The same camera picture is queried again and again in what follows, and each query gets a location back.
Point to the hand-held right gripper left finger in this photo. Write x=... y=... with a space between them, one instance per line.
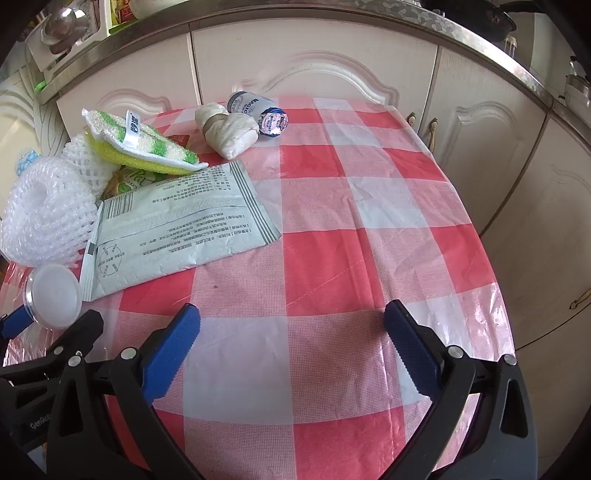
x=171 y=355

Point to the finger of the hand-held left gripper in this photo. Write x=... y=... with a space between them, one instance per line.
x=14 y=323
x=78 y=328

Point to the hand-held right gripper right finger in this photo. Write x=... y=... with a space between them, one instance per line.
x=411 y=355

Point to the clear round plastic lid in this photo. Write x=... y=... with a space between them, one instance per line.
x=53 y=295

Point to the large white foam net sleeve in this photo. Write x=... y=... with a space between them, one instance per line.
x=37 y=217

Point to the grey foil packet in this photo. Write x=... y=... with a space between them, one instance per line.
x=184 y=226

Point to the small white foam net sleeve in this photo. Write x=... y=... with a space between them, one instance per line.
x=85 y=157

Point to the green striped yellow sponge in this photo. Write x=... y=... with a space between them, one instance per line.
x=152 y=141

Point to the white bottle blue foil cap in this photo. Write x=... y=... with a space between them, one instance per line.
x=251 y=108

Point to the yellow green snack wrapper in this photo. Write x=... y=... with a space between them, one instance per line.
x=120 y=182

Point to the red white checked tablecloth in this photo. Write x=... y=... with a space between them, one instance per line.
x=323 y=230

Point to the blue white snack wrapper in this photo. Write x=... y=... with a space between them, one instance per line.
x=25 y=161

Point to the cream cabinet door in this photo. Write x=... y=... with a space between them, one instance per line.
x=554 y=230
x=138 y=69
x=300 y=55
x=485 y=138

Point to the white floral patterned refrigerator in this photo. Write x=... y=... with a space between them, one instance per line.
x=18 y=120

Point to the red snack wrapper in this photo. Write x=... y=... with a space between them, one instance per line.
x=178 y=140

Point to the green plastic clip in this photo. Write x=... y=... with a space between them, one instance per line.
x=40 y=86

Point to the white dish rack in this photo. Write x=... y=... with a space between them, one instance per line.
x=39 y=44

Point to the steel ladle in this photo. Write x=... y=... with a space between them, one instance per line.
x=57 y=23

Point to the steel pot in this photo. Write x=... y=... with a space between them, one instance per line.
x=577 y=87

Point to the yellow red food package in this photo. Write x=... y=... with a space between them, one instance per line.
x=122 y=9

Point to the dark cooking pot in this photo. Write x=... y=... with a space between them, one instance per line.
x=485 y=18

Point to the steel edged kitchen countertop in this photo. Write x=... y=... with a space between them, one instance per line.
x=323 y=11

